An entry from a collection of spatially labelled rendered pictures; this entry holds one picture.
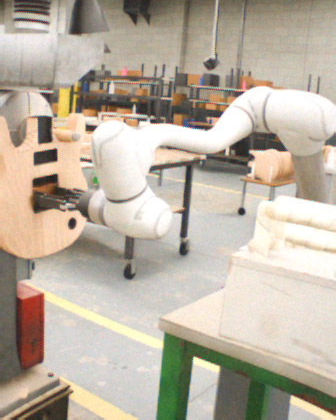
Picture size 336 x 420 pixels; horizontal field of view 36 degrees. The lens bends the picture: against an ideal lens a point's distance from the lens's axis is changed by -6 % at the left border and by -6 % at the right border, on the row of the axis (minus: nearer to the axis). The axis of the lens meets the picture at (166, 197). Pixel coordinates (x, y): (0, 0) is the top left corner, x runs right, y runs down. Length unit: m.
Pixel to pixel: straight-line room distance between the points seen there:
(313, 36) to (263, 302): 12.20
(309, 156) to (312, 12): 11.67
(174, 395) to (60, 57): 0.86
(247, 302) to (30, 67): 0.83
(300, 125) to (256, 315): 0.66
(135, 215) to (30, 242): 0.40
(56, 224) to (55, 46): 0.52
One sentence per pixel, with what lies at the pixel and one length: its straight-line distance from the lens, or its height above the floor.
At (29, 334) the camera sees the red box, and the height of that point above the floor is 0.46.
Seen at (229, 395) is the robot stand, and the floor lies 0.25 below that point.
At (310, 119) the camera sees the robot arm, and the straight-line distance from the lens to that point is 1.49.
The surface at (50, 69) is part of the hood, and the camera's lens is 1.37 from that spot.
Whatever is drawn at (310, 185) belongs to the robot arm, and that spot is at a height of 1.16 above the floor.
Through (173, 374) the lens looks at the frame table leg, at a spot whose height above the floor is 0.80.
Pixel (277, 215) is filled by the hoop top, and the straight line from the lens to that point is 0.97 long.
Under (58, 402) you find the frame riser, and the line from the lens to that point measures 2.17.
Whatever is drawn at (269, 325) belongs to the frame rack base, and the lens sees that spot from 1.01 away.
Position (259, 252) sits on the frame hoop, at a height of 1.12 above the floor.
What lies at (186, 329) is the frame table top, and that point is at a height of 0.93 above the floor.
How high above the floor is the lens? 1.38
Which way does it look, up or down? 11 degrees down
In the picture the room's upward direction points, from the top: 5 degrees clockwise
